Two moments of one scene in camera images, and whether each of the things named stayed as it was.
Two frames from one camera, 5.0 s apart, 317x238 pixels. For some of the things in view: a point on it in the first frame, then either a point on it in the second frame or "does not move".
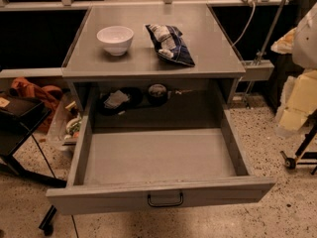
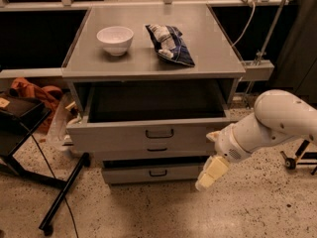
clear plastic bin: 63,128 does not move
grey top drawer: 139,169 → 166,115
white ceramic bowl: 116,39 does not move
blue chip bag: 169,44 does not move
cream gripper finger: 298,102 → 226,146
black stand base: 19,116 does not move
